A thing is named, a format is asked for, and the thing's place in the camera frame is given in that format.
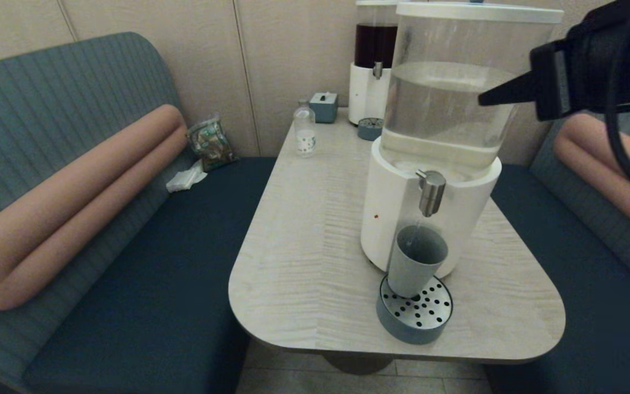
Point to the crumpled snack bag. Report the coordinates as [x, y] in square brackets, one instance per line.
[211, 145]

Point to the large white dispenser lid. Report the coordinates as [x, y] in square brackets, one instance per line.
[473, 12]

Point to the blue-grey tissue box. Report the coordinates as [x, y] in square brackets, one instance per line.
[323, 109]

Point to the pink bolster cushion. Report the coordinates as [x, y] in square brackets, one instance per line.
[47, 219]
[594, 153]

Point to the grey paper cup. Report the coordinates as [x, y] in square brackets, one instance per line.
[410, 273]

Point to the crumpled white tissue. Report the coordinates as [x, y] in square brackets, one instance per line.
[186, 178]

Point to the small round blue drip tray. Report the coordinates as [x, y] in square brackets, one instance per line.
[368, 131]

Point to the dark drink dispenser white base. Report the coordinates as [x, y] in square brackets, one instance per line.
[363, 97]

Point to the small steel dispenser tap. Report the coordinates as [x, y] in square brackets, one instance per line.
[377, 70]

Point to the clear water dispenser white base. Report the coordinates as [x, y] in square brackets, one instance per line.
[402, 235]

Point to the steel water dispenser tap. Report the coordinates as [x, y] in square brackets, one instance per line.
[431, 197]

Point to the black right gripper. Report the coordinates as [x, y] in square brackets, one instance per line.
[566, 76]

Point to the large round blue drip tray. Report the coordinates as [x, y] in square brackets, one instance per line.
[424, 324]

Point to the teal upholstered bench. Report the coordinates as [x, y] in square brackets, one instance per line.
[129, 284]
[594, 328]

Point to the small clear plastic bottle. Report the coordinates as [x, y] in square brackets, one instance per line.
[304, 135]

